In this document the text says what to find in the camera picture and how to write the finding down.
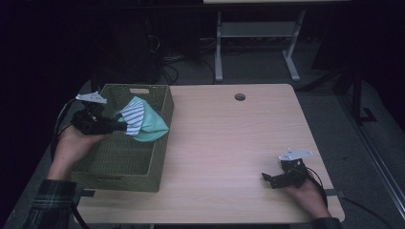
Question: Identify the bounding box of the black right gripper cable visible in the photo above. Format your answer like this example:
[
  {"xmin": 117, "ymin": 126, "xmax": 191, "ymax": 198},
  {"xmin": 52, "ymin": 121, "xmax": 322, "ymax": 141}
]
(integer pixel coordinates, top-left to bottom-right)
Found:
[{"xmin": 305, "ymin": 166, "xmax": 329, "ymax": 208}]

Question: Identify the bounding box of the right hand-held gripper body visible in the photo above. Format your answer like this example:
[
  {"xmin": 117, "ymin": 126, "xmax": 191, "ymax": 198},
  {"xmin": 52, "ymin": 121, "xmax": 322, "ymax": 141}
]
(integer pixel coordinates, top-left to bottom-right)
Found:
[{"xmin": 275, "ymin": 147, "xmax": 314, "ymax": 189}]

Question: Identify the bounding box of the white metal stand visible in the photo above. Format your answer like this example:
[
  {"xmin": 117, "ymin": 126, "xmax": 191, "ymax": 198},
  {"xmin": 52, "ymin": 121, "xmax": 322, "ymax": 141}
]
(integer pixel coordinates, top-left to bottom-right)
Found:
[{"xmin": 214, "ymin": 9, "xmax": 307, "ymax": 83}]

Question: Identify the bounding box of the grey tape strip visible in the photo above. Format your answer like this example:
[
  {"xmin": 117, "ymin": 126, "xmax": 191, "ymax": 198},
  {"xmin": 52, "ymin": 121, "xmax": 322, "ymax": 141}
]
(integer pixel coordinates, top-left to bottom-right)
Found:
[{"xmin": 324, "ymin": 188, "xmax": 346, "ymax": 198}]

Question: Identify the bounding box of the mint green baby garment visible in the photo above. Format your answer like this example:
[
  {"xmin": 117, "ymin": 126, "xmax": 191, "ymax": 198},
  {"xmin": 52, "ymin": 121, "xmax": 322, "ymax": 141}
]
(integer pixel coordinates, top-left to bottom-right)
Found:
[{"xmin": 116, "ymin": 95, "xmax": 170, "ymax": 143}]

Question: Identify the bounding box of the person's right hand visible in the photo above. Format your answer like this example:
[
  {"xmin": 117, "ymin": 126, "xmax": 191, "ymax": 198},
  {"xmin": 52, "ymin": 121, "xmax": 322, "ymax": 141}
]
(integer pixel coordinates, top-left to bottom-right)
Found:
[{"xmin": 283, "ymin": 177, "xmax": 332, "ymax": 220}]

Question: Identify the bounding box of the thin black floor cable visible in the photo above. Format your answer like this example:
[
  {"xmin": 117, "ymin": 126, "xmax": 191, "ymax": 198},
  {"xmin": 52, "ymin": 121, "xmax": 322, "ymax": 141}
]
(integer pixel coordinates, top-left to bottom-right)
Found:
[{"xmin": 342, "ymin": 197, "xmax": 395, "ymax": 229}]

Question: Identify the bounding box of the black floor tape mark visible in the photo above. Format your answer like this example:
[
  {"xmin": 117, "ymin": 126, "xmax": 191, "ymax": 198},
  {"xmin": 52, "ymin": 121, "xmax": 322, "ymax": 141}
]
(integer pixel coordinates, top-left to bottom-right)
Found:
[{"xmin": 359, "ymin": 107, "xmax": 378, "ymax": 123}]

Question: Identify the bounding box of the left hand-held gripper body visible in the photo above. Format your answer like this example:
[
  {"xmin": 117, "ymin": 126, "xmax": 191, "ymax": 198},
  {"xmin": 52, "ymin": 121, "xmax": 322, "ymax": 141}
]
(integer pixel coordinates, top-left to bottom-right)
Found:
[{"xmin": 70, "ymin": 91, "xmax": 113, "ymax": 135}]

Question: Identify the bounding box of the aluminium floor rail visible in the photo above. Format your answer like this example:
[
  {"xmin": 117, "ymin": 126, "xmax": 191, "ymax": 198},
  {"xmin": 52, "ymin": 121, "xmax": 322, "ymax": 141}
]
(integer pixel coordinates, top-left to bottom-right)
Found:
[{"xmin": 337, "ymin": 94, "xmax": 405, "ymax": 220}]

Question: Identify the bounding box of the bundle of floor cables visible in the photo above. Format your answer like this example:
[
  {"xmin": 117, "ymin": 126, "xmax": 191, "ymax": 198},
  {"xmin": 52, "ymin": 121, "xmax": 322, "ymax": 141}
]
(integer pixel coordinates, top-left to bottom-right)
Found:
[{"xmin": 147, "ymin": 32, "xmax": 218, "ymax": 85}]

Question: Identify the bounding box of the green woven basket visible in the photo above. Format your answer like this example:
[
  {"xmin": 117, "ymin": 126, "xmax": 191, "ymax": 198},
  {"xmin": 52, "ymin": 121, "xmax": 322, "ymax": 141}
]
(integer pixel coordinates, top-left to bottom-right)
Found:
[{"xmin": 70, "ymin": 83, "xmax": 175, "ymax": 194}]

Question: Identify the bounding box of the person's left hand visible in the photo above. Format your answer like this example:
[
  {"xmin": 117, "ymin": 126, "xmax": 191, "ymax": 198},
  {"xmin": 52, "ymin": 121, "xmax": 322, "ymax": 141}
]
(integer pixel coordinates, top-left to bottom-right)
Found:
[{"xmin": 47, "ymin": 125, "xmax": 111, "ymax": 182}]

